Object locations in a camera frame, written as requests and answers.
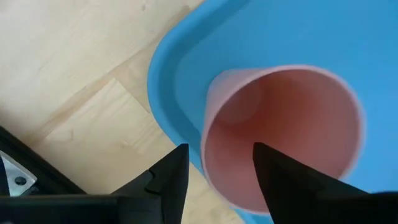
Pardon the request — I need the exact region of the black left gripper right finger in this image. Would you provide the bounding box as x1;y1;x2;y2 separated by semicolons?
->
252;142;398;224

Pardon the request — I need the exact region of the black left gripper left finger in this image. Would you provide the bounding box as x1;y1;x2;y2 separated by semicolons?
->
111;142;190;224

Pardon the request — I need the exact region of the pink plastic cup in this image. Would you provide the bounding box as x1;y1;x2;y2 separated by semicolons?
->
200;64;365;215

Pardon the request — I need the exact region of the blue plastic tray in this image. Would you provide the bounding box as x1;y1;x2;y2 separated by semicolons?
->
147;0;398;224

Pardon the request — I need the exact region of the black aluminium table frame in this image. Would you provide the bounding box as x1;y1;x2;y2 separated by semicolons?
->
0;126;88;197

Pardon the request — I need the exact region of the silver metal corner bracket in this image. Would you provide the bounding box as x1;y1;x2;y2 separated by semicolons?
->
0;150;38;197

